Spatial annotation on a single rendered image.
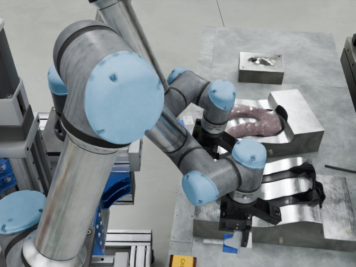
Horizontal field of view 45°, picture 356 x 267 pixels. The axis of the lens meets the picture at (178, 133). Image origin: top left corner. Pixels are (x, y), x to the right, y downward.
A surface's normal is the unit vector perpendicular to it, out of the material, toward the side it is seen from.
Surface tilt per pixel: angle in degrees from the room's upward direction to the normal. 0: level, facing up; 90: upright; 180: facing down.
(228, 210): 90
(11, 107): 90
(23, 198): 8
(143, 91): 84
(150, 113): 82
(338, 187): 0
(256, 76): 90
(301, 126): 0
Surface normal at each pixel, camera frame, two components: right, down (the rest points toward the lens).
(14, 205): -0.07, -0.81
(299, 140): 0.18, 0.66
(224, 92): 0.13, -0.62
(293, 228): -0.12, 0.67
